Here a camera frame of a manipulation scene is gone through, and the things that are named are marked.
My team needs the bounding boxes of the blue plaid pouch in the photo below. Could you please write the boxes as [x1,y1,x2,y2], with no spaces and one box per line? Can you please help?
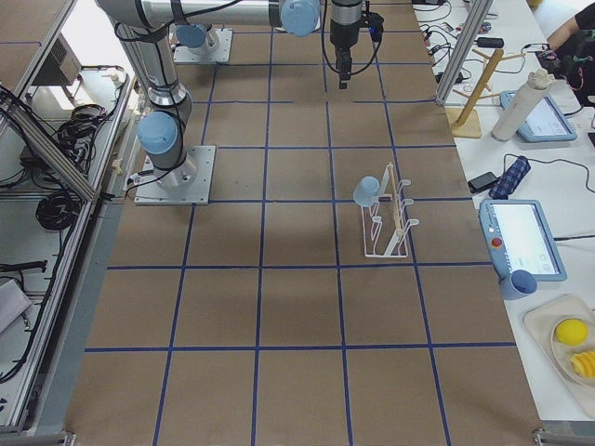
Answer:
[488,156,531,200]

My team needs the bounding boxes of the person in black shirt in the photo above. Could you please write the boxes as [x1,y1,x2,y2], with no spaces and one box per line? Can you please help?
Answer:
[548,3,594,105]

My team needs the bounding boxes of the white cylindrical bottle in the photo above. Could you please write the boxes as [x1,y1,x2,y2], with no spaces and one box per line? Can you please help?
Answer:
[491,69,555,141]

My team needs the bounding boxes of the white wire cup rack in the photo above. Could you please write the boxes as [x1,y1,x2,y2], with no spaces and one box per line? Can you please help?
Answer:
[358,164,419,259]

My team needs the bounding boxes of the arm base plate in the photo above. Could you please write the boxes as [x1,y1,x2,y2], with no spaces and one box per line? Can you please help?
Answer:
[134,145,216,205]
[173,24,232,65]

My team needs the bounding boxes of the wooden mug tree stand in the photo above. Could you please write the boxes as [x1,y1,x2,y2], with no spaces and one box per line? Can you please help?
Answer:
[445,48,524,138]

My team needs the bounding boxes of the far blue teach pendant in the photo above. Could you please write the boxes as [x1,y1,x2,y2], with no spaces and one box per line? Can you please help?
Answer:
[516,93,577,143]

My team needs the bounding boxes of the light blue plastic cup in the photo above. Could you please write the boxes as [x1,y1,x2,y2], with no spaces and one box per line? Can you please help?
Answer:
[352,176,380,208]

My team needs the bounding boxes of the aluminium frame post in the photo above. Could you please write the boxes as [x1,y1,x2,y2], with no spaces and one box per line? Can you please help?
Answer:
[435,0,493,106]

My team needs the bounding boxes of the blue grey cup on table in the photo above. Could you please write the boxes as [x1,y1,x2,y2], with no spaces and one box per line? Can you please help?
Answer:
[499,269,537,300]

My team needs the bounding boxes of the black smartphone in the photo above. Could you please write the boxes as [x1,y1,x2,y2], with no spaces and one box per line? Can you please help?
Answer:
[468,172,499,194]

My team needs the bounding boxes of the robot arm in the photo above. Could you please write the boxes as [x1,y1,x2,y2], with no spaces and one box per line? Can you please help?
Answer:
[98,1,384,203]

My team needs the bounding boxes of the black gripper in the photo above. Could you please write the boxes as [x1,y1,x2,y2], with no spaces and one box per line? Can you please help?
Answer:
[330,0,384,90]

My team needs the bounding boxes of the coiled black cables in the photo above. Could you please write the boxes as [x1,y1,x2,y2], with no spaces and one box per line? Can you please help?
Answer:
[35,190,81,231]

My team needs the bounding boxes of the blue teach pendant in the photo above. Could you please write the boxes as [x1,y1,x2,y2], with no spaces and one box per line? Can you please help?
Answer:
[516,93,577,143]
[478,200,567,282]

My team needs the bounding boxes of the yellow lemon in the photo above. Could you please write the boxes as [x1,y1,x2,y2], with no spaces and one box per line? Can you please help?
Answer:
[554,319,588,347]

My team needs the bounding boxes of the near blue teach pendant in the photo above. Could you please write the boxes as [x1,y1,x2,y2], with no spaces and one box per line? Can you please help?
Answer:
[478,200,567,282]

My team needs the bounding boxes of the beige tray with fruit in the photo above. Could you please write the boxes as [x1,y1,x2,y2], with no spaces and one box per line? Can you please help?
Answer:
[523,294,594,393]

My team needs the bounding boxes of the yellow banana slices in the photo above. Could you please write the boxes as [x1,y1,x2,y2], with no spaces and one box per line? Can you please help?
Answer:
[570,350,595,378]

